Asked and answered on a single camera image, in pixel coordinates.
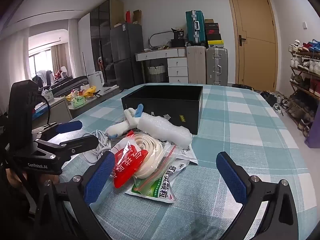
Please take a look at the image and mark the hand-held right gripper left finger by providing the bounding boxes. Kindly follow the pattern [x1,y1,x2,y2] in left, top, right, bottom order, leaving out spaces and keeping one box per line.
[35,151,115,240]

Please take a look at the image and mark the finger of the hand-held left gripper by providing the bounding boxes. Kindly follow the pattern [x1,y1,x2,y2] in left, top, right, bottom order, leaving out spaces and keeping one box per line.
[34,134,100,162]
[32,120,83,140]

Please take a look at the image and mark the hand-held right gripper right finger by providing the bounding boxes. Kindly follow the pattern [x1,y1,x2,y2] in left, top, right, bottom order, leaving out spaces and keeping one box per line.
[216,152,299,240]

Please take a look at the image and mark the white cable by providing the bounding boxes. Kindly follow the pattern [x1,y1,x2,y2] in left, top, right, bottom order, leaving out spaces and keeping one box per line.
[82,129,118,165]

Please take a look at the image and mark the red snack packet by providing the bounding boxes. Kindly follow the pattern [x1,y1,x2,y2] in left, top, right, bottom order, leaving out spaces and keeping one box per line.
[111,132,142,188]

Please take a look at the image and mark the zip bag of white cord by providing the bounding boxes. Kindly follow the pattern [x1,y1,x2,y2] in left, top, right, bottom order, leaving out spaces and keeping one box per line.
[110,132,179,180]

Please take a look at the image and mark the green white medicine packet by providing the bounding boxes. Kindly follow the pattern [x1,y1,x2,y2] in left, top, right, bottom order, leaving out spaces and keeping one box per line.
[124,159,194,205]

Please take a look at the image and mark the black cardboard box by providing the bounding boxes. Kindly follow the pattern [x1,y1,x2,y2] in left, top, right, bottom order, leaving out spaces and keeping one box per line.
[121,85,203,135]

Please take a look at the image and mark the white bubble wrap roll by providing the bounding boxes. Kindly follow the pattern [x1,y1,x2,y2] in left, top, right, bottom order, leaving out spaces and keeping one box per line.
[139,112,192,149]

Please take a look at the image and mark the person's left hand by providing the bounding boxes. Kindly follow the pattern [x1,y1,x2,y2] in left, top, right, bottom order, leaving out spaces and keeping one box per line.
[5,168,25,191]

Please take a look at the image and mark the grey low cabinet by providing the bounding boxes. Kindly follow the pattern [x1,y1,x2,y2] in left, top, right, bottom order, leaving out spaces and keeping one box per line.
[32,97,73,128]

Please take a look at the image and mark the pile of colourful bags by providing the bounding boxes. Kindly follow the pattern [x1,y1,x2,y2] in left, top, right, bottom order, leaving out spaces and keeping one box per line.
[66,86,97,108]

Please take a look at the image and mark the white green tissue box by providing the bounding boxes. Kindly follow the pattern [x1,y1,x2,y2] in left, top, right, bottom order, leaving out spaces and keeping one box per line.
[41,90,54,102]

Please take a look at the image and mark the dark sofa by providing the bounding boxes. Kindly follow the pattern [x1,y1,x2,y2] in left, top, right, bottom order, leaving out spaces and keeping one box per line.
[51,76,89,98]

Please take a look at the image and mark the hanging clothes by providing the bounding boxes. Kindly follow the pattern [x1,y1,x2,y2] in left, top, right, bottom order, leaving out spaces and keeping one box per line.
[35,66,68,85]

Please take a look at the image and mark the white printed packet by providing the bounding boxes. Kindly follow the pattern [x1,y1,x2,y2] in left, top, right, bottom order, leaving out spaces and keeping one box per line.
[172,144,198,166]

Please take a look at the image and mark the white kettle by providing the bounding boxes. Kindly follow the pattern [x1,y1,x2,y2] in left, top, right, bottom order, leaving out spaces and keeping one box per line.
[87,71,104,93]

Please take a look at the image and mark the checked teal tablecloth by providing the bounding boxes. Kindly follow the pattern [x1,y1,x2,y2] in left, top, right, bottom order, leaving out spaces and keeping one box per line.
[60,82,316,240]

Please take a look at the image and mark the brown curtain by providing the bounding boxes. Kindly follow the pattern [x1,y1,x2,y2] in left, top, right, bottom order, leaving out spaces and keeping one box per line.
[51,45,68,73]

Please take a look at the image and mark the group of loose shoes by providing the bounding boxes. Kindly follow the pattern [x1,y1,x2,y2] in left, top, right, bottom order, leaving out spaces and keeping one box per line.
[260,90,290,115]

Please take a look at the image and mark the dark tall cabinet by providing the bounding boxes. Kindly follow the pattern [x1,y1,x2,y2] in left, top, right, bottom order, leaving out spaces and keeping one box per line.
[90,0,115,88]

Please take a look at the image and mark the purple bag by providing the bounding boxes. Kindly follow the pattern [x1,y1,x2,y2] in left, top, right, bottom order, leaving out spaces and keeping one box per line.
[304,126,320,148]

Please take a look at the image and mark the grey refrigerator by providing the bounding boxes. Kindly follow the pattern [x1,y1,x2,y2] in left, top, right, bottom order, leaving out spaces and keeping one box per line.
[110,22,144,90]

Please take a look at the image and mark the woven storage basket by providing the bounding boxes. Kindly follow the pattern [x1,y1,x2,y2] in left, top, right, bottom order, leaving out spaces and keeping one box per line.
[146,65,167,82]

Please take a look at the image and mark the silver suitcase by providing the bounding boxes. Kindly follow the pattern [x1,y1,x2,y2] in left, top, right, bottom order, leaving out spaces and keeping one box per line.
[206,47,228,86]

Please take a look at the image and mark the beige suitcase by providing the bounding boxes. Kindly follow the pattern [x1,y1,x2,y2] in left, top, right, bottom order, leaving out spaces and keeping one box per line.
[186,45,207,84]

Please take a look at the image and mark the white desk with drawers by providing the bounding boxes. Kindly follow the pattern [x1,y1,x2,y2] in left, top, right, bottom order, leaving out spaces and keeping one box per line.
[135,47,188,83]

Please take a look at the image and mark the wooden shoe rack with shoes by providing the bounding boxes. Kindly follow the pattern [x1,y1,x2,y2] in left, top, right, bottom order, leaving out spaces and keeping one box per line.
[289,39,320,138]

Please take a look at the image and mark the tall cardboard box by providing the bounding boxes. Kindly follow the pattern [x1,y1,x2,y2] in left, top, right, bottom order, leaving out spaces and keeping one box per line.
[110,0,125,28]

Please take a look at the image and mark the oval metal-framed mirror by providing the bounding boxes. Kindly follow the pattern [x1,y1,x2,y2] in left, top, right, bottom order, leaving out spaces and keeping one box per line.
[148,31,175,48]

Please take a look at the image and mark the brown paper box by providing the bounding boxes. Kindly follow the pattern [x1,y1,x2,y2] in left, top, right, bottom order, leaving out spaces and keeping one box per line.
[132,9,142,25]

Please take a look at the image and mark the wooden door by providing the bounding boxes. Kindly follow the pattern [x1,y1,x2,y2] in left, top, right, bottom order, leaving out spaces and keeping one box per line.
[226,0,278,92]

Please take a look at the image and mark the black bag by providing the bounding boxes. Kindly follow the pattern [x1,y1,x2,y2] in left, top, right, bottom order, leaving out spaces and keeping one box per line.
[171,27,187,40]

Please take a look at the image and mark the teal suitcase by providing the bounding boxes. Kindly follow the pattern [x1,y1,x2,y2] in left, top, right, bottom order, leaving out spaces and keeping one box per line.
[185,10,207,47]

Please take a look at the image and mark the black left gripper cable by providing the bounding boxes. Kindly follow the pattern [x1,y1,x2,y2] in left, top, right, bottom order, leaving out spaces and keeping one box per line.
[37,94,52,128]

